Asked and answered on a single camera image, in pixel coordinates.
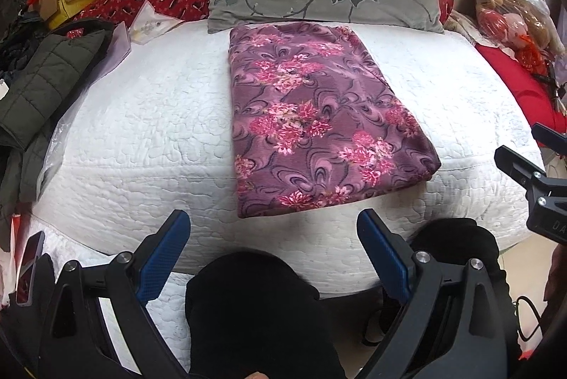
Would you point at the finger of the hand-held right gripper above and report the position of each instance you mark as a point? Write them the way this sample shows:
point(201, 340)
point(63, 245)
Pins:
point(551, 137)
point(518, 166)

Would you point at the crumpled clear plastic bag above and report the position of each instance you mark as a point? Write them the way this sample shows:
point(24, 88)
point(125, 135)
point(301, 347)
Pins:
point(55, 148)

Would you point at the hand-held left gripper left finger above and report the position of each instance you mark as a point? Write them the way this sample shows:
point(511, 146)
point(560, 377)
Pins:
point(164, 255)

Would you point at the person's black trousers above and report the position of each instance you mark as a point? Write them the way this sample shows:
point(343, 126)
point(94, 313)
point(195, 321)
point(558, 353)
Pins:
point(248, 308)

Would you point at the clear plastic packet with paper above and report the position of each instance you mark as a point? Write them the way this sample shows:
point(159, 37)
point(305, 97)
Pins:
point(153, 22)

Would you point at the yellow box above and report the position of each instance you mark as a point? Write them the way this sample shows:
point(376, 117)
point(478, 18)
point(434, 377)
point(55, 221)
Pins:
point(60, 13)

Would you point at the lilac translucent plastic sheet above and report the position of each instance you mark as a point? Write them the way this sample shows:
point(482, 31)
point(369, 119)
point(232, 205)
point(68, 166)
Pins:
point(119, 47)

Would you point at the plastic bag of stuffed toys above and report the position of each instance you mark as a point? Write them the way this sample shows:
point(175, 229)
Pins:
point(514, 11)

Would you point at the red cushion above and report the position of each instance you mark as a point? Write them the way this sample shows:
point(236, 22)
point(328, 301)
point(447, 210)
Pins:
point(518, 82)

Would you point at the dark green quilted jacket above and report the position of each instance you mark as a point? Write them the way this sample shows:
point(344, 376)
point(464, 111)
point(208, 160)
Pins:
point(40, 82)

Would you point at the white quilted bed cover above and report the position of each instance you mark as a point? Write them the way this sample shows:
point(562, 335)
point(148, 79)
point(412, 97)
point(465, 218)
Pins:
point(155, 117)

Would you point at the person's right forearm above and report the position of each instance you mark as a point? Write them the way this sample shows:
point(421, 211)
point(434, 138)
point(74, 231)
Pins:
point(557, 270)

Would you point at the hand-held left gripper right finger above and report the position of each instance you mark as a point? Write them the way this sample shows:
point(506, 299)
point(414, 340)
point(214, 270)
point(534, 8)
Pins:
point(385, 255)

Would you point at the purple floral garment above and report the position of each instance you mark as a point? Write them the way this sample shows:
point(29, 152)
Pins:
point(310, 117)

